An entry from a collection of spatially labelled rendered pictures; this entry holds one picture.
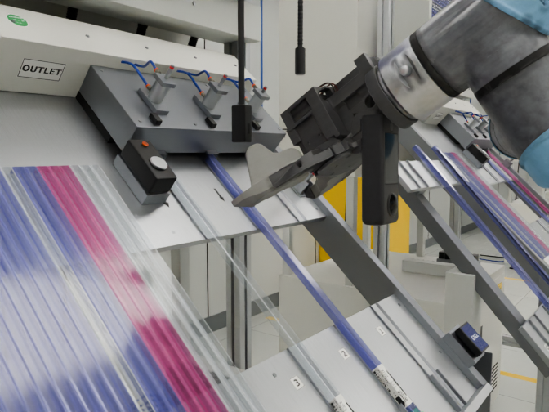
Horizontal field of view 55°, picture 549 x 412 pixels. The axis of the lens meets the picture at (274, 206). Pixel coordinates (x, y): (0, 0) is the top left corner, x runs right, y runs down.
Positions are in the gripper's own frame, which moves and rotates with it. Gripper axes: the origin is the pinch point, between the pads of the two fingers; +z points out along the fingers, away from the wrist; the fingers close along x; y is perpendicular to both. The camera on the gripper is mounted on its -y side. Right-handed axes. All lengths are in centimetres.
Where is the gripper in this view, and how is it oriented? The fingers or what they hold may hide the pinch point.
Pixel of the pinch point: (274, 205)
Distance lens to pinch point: 64.3
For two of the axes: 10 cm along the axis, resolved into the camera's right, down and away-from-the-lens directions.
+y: -4.3, -8.7, 2.4
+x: -6.0, 0.8, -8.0
